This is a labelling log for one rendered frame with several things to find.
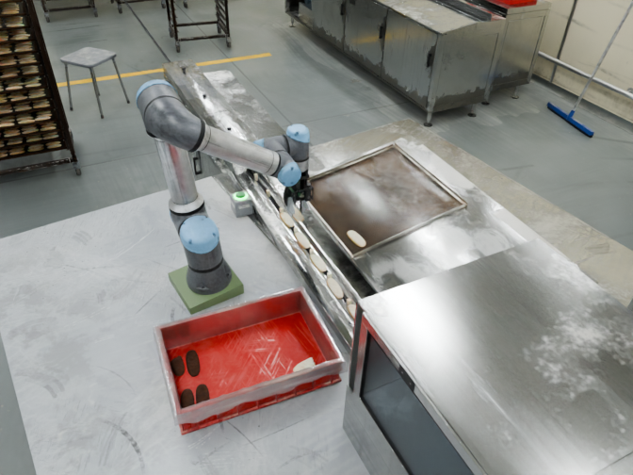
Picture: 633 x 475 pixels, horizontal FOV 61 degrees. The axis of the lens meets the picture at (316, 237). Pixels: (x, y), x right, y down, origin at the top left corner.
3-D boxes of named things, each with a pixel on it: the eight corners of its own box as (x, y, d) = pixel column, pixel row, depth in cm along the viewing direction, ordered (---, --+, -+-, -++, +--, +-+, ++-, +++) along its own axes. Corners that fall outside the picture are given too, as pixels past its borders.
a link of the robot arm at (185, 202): (182, 251, 179) (138, 103, 142) (171, 224, 189) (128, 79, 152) (217, 239, 182) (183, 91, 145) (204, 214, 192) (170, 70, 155)
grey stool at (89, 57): (103, 119, 457) (89, 66, 429) (69, 110, 468) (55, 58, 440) (130, 103, 483) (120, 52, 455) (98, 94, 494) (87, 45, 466)
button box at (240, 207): (230, 215, 224) (228, 192, 217) (248, 210, 227) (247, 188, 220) (236, 225, 218) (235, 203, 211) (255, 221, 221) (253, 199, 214)
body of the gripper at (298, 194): (294, 206, 190) (294, 177, 182) (284, 193, 196) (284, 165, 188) (314, 201, 192) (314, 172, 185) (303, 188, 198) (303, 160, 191)
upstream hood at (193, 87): (163, 74, 321) (161, 60, 316) (193, 71, 328) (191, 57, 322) (233, 178, 235) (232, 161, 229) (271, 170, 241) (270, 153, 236)
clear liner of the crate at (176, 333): (155, 346, 164) (150, 324, 158) (303, 304, 179) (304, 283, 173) (178, 440, 140) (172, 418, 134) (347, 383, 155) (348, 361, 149)
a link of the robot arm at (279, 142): (262, 153, 168) (294, 146, 172) (250, 136, 176) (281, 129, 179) (262, 173, 173) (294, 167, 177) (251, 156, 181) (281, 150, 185)
